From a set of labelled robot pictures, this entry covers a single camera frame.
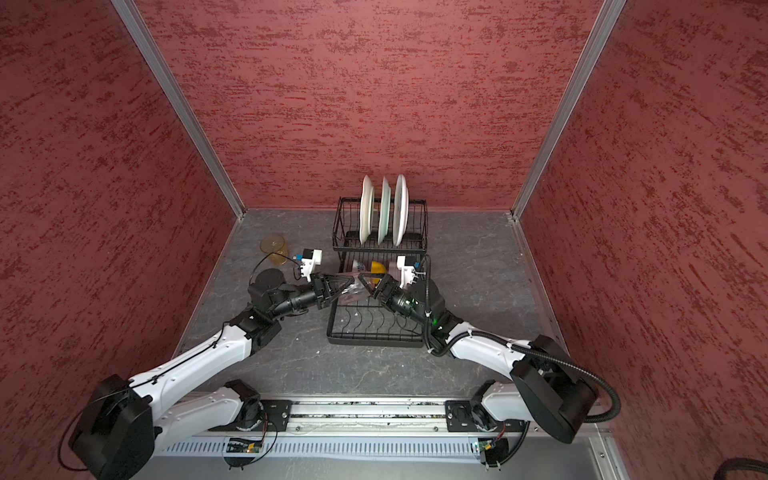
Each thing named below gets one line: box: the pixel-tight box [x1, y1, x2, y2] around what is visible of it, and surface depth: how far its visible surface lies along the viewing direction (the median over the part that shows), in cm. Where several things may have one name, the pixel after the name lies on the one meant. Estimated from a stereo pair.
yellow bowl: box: [371, 261, 387, 274], surface depth 92 cm
